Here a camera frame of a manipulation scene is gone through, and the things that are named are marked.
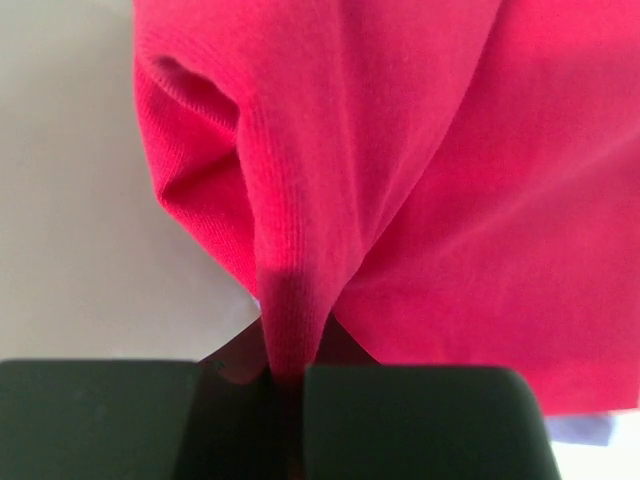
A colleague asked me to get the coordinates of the magenta t shirt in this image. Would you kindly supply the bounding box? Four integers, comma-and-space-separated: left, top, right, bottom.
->
133, 1, 639, 415

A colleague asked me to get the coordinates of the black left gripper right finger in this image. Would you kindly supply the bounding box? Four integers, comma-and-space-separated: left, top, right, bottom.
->
299, 312, 564, 480

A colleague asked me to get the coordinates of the lilac t shirt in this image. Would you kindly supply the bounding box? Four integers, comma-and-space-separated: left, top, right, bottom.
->
249, 297, 615, 449

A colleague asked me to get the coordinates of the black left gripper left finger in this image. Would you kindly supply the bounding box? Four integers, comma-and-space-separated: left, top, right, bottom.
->
0, 314, 301, 480

